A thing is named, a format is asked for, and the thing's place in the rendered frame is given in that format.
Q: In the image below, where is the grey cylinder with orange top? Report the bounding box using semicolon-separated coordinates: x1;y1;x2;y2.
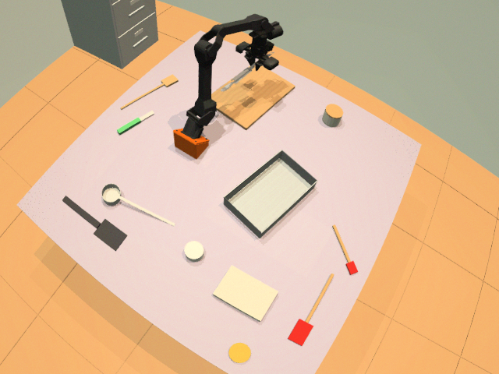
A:
322;104;343;127

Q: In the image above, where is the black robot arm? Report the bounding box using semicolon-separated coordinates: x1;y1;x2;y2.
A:
180;14;283;139

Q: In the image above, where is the cream round disc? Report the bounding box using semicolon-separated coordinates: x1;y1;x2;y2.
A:
185;241;204;262

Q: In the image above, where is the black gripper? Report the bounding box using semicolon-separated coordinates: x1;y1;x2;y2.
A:
235;41;279;71

